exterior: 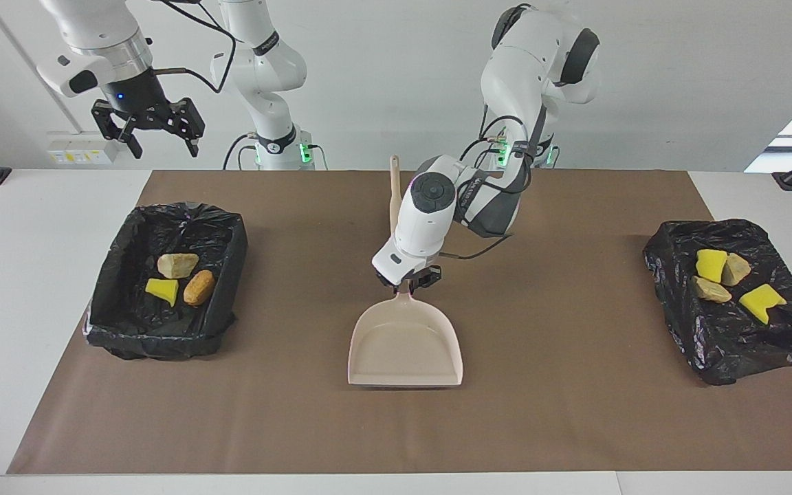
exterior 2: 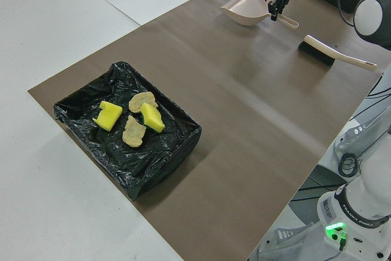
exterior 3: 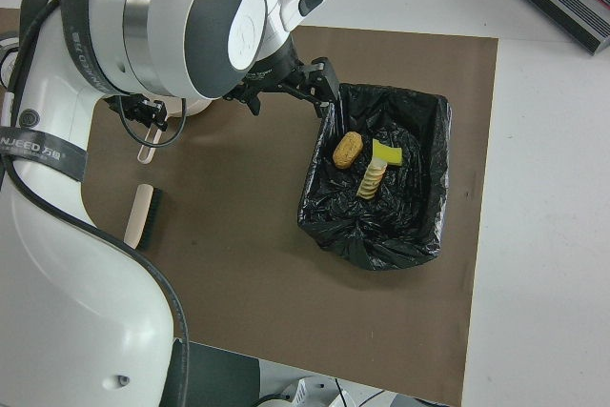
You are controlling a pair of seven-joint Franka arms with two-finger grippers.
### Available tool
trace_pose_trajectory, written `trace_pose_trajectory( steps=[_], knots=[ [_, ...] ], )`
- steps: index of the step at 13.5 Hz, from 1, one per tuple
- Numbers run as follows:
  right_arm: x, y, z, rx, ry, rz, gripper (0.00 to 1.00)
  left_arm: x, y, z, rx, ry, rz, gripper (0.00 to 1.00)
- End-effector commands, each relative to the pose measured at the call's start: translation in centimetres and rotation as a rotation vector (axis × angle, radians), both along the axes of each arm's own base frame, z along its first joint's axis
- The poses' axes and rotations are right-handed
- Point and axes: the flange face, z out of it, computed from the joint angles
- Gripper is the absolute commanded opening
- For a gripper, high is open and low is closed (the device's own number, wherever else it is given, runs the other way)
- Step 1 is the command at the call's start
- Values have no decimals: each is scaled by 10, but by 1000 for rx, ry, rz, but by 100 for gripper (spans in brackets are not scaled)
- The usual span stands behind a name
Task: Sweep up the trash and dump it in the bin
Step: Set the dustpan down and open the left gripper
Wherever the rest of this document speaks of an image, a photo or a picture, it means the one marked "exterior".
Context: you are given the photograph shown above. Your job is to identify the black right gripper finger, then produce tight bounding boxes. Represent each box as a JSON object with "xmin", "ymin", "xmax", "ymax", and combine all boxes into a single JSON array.
[
  {"xmin": 91, "ymin": 100, "xmax": 144, "ymax": 160},
  {"xmin": 162, "ymin": 98, "xmax": 206, "ymax": 159}
]

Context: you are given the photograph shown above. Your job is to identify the beige hand brush black bristles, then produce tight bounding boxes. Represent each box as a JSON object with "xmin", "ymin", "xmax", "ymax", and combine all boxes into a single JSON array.
[{"xmin": 388, "ymin": 155, "xmax": 402, "ymax": 236}]

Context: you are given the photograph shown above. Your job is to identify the yellow sponge piece green backing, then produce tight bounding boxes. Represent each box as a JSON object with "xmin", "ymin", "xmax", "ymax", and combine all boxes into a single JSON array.
[{"xmin": 738, "ymin": 283, "xmax": 788, "ymax": 325}]

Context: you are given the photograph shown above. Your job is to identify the brown table mat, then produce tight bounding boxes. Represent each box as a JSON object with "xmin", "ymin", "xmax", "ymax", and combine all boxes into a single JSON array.
[{"xmin": 6, "ymin": 170, "xmax": 792, "ymax": 475}]

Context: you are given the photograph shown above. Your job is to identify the brown cork chunk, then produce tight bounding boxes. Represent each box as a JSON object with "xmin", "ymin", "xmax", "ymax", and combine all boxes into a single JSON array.
[{"xmin": 183, "ymin": 269, "xmax": 217, "ymax": 307}]

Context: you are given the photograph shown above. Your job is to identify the yellow sponge wedge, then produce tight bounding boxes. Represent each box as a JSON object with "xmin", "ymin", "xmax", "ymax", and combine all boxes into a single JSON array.
[{"xmin": 145, "ymin": 278, "xmax": 179, "ymax": 307}]

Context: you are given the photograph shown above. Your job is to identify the pale ridged foam chunk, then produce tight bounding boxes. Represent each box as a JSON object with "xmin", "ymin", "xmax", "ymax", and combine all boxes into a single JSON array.
[{"xmin": 157, "ymin": 252, "xmax": 200, "ymax": 280}]

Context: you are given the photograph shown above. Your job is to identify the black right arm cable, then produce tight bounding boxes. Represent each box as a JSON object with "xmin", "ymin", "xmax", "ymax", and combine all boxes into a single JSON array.
[{"xmin": 152, "ymin": 0, "xmax": 237, "ymax": 95}]

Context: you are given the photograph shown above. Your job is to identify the black base cable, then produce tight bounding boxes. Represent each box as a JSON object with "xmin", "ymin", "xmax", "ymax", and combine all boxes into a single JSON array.
[
  {"xmin": 223, "ymin": 133, "xmax": 259, "ymax": 171},
  {"xmin": 460, "ymin": 134, "xmax": 510, "ymax": 171}
]

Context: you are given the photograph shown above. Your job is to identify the black right base cable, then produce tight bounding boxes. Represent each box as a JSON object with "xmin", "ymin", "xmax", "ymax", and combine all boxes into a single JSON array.
[{"xmin": 223, "ymin": 133, "xmax": 259, "ymax": 171}]

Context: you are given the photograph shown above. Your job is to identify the bin covered by black bag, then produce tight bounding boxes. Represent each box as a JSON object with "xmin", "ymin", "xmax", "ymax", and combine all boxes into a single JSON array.
[{"xmin": 642, "ymin": 219, "xmax": 792, "ymax": 386}]

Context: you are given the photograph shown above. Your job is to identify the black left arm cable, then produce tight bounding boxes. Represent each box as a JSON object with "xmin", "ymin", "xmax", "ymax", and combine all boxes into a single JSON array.
[{"xmin": 437, "ymin": 103, "xmax": 536, "ymax": 261}]

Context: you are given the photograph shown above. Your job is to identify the plain yellow sponge piece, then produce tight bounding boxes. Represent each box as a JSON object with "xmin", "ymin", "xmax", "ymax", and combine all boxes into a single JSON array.
[{"xmin": 696, "ymin": 249, "xmax": 729, "ymax": 283}]

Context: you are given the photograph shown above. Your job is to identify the open bin with black bag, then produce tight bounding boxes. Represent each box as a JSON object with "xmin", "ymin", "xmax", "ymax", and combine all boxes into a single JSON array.
[{"xmin": 83, "ymin": 201, "xmax": 249, "ymax": 361}]

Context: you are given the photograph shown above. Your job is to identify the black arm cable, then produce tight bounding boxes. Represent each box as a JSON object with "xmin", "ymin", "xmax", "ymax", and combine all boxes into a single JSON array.
[
  {"xmin": 152, "ymin": 0, "xmax": 237, "ymax": 95},
  {"xmin": 437, "ymin": 103, "xmax": 536, "ymax": 261}
]

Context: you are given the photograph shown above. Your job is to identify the white wall socket box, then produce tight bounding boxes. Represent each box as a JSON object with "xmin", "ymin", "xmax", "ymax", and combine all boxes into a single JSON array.
[{"xmin": 47, "ymin": 131, "xmax": 122, "ymax": 166}]

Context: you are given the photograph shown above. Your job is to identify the black left base cable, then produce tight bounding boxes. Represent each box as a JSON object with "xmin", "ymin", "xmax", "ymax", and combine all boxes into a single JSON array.
[{"xmin": 460, "ymin": 134, "xmax": 510, "ymax": 171}]

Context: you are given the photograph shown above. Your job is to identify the beige plastic dustpan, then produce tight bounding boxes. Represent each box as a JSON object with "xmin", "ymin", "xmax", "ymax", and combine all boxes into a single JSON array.
[{"xmin": 347, "ymin": 280, "xmax": 464, "ymax": 388}]

